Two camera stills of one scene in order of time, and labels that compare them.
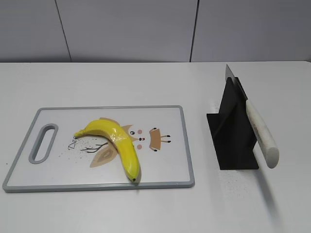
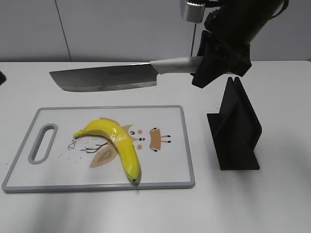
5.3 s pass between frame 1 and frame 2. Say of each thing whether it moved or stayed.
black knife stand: stayed
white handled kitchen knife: moved
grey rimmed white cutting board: stayed
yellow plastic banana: stayed
